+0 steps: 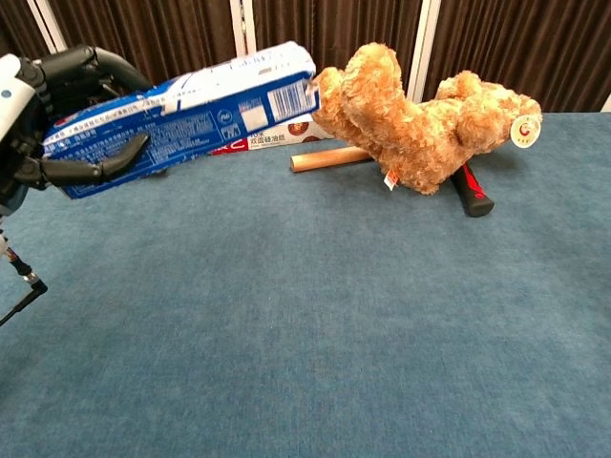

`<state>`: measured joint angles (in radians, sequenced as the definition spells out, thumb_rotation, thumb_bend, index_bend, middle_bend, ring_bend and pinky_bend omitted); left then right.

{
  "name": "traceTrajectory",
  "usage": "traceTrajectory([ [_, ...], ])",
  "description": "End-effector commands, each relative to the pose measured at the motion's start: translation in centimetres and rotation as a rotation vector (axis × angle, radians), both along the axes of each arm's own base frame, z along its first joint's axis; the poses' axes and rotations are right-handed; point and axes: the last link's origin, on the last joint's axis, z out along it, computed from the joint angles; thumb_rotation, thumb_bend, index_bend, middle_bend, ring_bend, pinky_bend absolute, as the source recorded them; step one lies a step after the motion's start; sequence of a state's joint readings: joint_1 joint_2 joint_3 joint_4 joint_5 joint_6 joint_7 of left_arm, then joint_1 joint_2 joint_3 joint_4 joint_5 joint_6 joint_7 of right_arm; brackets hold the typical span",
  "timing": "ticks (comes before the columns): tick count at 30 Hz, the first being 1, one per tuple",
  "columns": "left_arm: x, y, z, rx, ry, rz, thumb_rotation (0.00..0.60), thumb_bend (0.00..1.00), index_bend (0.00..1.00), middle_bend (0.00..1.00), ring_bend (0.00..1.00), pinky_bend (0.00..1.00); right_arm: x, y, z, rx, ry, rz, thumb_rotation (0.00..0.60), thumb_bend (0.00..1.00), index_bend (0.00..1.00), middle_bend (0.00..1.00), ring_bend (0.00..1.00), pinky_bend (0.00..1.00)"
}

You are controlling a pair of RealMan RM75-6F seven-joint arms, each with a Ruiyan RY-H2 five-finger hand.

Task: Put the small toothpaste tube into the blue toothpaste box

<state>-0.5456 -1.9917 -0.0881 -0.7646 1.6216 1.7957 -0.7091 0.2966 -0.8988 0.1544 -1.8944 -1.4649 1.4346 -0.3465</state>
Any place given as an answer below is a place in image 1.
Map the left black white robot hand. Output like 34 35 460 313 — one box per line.
0 45 154 216

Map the blue white toothpaste box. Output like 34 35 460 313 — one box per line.
41 41 321 200

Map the white red baking paper box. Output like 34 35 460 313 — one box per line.
209 119 335 156

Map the blue felt table cover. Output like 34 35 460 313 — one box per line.
0 112 611 458

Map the brown teddy bear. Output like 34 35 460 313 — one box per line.
306 42 544 196

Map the dark brown curtain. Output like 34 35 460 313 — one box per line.
0 0 611 118

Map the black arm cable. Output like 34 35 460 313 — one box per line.
0 233 49 328

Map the black red handled hammer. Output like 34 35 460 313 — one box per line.
451 161 495 219

